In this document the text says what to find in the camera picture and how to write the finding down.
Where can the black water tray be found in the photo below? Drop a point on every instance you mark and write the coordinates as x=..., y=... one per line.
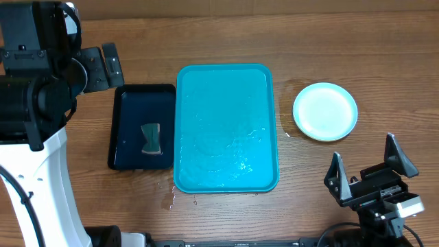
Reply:
x=134, y=106

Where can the light blue plate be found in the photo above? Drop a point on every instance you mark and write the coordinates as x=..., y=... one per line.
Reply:
x=325, y=112

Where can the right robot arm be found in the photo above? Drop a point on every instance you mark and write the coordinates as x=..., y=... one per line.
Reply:
x=377, y=226

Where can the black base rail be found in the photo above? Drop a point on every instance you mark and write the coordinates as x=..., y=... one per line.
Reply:
x=240, y=244

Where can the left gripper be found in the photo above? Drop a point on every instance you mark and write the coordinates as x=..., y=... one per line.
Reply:
x=95, y=59

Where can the turquoise plastic tray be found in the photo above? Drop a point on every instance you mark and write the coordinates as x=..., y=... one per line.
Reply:
x=225, y=129

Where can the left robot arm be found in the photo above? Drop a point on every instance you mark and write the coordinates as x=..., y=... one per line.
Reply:
x=45, y=69

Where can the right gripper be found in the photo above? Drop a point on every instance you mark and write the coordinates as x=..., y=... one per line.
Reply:
x=370, y=178

